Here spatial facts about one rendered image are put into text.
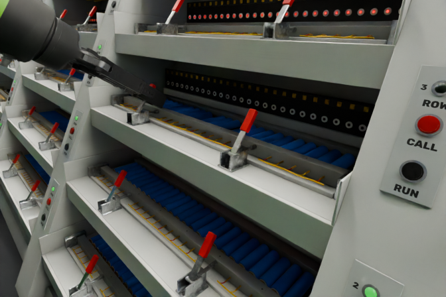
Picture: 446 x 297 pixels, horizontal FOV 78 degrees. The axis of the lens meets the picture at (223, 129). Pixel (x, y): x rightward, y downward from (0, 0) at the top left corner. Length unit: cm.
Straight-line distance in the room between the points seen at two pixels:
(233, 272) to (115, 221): 26
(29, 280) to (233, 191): 66
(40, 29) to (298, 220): 41
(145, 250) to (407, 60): 46
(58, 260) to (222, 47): 64
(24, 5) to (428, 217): 51
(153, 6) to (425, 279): 75
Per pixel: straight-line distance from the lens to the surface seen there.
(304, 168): 39
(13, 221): 124
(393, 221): 30
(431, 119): 30
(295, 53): 37
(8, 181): 127
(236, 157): 38
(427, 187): 29
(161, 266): 50
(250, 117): 39
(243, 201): 37
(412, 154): 30
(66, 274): 79
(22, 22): 46
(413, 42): 33
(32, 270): 91
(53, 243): 85
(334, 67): 35
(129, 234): 57
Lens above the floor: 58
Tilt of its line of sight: 1 degrees down
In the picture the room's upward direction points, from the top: 19 degrees clockwise
